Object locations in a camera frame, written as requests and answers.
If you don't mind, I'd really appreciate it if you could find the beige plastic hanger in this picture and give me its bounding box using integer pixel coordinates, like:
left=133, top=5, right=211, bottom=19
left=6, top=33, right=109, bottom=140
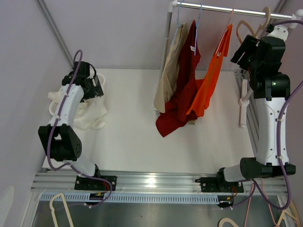
left=236, top=7, right=272, bottom=44

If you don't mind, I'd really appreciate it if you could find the white t-shirt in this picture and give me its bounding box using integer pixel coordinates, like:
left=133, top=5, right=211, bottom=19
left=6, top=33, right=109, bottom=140
left=47, top=90, right=109, bottom=130

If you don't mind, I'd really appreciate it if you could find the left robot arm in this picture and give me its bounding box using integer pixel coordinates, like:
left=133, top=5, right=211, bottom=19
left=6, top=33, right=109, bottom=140
left=38, top=61, right=107, bottom=190

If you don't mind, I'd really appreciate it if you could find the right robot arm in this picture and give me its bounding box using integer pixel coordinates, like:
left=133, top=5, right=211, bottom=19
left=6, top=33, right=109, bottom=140
left=215, top=25, right=296, bottom=192

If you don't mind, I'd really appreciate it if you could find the orange t-shirt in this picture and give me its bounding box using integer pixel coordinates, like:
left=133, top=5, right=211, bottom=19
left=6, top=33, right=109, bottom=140
left=187, top=24, right=233, bottom=117

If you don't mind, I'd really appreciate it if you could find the beige t-shirt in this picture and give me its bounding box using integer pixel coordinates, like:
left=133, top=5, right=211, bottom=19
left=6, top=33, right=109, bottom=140
left=153, top=22, right=188, bottom=113

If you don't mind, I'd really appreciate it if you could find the dark red t-shirt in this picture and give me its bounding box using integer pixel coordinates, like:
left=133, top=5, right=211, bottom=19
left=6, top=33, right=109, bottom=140
left=156, top=21, right=201, bottom=137

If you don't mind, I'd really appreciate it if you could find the beige hanger on floor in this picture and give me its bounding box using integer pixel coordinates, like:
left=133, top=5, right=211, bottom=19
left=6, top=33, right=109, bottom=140
left=49, top=192, right=75, bottom=227

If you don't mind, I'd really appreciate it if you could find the pink hanger on floor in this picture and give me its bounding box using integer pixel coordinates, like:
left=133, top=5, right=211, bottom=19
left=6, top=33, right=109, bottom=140
left=243, top=182, right=277, bottom=227

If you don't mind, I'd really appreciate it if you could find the beige hanger bottom right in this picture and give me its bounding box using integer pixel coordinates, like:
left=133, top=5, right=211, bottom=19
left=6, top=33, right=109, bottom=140
left=217, top=201, right=299, bottom=227

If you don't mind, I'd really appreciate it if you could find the white plastic laundry basket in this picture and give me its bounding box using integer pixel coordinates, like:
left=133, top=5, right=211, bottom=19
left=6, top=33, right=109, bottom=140
left=47, top=74, right=106, bottom=115

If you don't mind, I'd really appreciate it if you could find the silver clothes rack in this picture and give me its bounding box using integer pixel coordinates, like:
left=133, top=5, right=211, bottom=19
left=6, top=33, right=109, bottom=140
left=160, top=0, right=303, bottom=73

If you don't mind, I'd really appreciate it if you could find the pink wire hanger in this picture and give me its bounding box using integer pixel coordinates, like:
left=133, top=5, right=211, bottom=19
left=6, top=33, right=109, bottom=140
left=215, top=8, right=235, bottom=57

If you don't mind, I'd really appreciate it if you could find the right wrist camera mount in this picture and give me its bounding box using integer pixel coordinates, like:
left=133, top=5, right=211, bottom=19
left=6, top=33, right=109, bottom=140
left=267, top=25, right=289, bottom=42

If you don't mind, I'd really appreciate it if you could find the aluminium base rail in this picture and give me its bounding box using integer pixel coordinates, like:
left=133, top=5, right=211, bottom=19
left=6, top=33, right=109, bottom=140
left=30, top=169, right=288, bottom=196

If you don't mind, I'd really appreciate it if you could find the white slotted cable duct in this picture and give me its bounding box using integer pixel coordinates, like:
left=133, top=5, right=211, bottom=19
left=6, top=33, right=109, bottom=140
left=41, top=193, right=221, bottom=204

